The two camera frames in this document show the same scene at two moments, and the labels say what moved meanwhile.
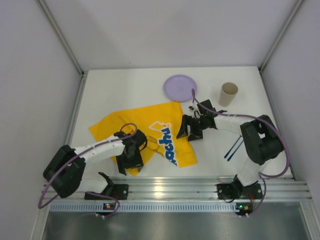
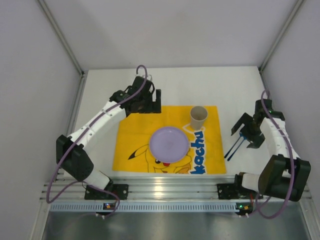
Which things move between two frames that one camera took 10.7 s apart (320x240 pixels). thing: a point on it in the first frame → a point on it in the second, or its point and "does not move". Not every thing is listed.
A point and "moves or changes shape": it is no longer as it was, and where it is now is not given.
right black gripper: x=194 y=125 → x=250 y=129
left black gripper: x=130 y=163 → x=152 y=108
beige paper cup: x=228 y=92 moves or changes shape
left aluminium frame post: x=62 y=36 does not move
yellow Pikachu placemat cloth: x=164 y=126 → x=132 y=152
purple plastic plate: x=179 y=87 → x=169 y=144
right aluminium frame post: x=275 y=44 does not move
